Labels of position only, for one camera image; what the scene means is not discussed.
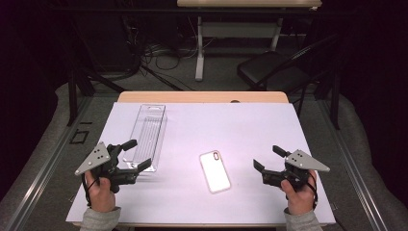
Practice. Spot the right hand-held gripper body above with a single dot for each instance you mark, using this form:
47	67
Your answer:
304	160

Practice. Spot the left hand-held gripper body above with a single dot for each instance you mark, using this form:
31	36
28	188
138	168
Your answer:
96	159

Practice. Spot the clear plastic packaging tray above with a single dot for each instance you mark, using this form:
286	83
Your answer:
149	128

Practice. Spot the translucent white phone case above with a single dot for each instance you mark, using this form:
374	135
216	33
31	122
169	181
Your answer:
215	171

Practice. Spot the person's left hand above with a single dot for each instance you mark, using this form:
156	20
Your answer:
101	197

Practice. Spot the person's right hand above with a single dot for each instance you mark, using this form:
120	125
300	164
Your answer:
300	200

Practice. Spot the white table sheet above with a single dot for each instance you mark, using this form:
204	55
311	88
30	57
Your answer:
208	128

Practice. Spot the black metal stand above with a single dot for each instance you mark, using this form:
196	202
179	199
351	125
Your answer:
72	96

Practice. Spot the black folding chair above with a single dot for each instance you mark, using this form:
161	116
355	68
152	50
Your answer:
269	69

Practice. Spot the white-legged wooden table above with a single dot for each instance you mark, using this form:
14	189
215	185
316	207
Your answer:
199	48

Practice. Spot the metal floor rail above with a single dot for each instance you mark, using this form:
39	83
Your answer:
41	173
356	173

